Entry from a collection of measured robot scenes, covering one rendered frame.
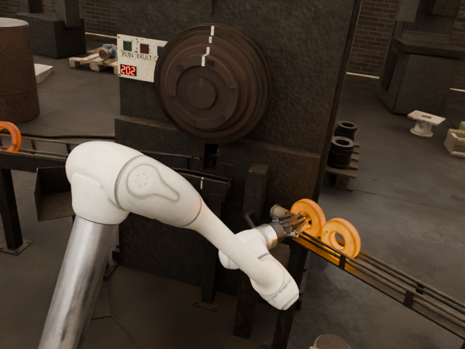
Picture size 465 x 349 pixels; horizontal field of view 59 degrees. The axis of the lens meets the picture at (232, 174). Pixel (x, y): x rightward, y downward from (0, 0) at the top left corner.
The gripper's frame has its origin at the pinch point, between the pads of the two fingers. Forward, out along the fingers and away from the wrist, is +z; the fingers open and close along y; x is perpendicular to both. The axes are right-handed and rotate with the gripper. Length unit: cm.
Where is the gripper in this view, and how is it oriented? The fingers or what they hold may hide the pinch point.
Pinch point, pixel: (308, 215)
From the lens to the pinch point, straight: 160.3
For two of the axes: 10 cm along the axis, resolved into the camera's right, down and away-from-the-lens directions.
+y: 6.4, 4.0, -6.6
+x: 0.5, -8.7, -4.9
